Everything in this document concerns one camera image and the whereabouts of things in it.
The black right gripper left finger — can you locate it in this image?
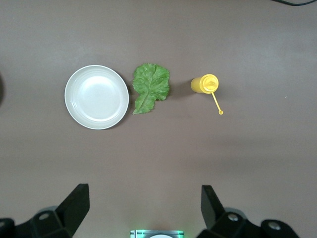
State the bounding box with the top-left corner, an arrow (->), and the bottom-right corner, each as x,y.
0,183 -> 90,238

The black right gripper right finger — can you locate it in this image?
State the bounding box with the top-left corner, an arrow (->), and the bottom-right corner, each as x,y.
198,184 -> 302,238

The yellow mustard squeeze bottle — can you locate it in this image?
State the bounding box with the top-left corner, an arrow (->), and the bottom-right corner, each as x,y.
190,73 -> 224,116

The green lettuce leaf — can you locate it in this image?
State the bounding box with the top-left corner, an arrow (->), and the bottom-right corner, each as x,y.
132,63 -> 171,115

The beige round plate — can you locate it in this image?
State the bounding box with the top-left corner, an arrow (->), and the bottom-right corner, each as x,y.
64,64 -> 130,130

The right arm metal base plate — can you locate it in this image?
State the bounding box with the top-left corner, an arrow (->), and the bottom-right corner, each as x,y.
130,230 -> 185,238

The black looping cable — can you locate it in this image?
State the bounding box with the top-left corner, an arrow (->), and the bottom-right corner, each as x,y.
271,0 -> 317,6

